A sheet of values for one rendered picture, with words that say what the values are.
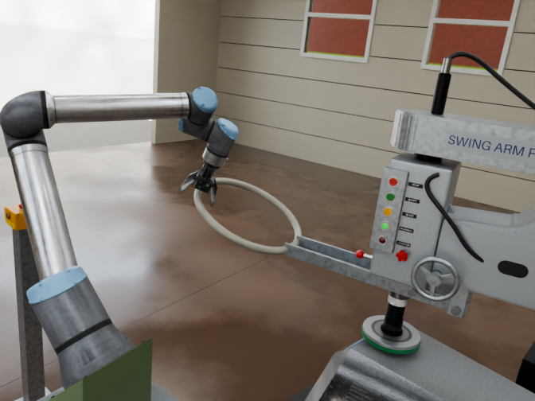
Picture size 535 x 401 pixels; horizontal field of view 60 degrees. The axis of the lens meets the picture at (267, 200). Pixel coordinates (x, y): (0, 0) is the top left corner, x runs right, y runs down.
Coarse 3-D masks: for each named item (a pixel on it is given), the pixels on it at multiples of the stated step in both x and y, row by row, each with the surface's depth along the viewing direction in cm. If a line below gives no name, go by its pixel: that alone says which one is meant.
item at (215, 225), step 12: (216, 180) 203; (228, 180) 209; (252, 192) 215; (264, 192) 214; (276, 204) 212; (204, 216) 177; (288, 216) 208; (216, 228) 174; (300, 228) 201; (240, 240) 173; (264, 252) 176; (276, 252) 179
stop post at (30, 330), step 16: (16, 208) 203; (16, 224) 199; (16, 240) 207; (16, 256) 210; (32, 256) 211; (16, 272) 213; (32, 272) 213; (16, 288) 217; (32, 320) 219; (32, 336) 221; (32, 352) 224; (32, 368) 226; (32, 384) 228; (16, 400) 239; (32, 400) 231
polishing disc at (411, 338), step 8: (368, 320) 181; (376, 320) 181; (368, 328) 175; (376, 328) 176; (408, 328) 178; (368, 336) 171; (376, 336) 171; (384, 336) 171; (400, 336) 172; (408, 336) 173; (416, 336) 174; (384, 344) 166; (392, 344) 167; (400, 344) 167; (408, 344) 168; (416, 344) 168
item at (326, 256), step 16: (304, 240) 191; (304, 256) 180; (320, 256) 176; (336, 256) 185; (352, 256) 182; (336, 272) 175; (352, 272) 171; (368, 272) 168; (384, 288) 167; (400, 288) 164; (448, 288) 167; (432, 304) 160; (448, 304) 157
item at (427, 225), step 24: (408, 168) 149; (432, 168) 145; (456, 168) 150; (408, 192) 150; (432, 192) 147; (432, 216) 148; (408, 240) 154; (432, 240) 150; (384, 264) 160; (408, 264) 155; (432, 264) 153
